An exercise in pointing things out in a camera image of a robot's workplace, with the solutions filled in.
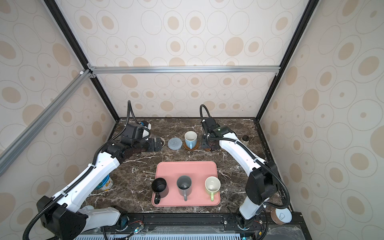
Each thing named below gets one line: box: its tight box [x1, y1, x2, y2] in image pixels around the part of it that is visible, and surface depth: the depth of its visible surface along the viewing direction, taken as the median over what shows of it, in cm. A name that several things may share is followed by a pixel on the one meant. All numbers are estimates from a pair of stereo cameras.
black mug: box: [151, 177, 168, 205], surface depth 80 cm
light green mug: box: [204, 176, 221, 202], surface depth 80 cm
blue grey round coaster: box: [167, 137, 183, 151], surface depth 106 cm
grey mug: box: [177, 175, 193, 202], surface depth 79 cm
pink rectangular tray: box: [151, 161, 221, 207], surface depth 89 cm
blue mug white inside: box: [184, 130, 198, 150], surface depth 98 cm
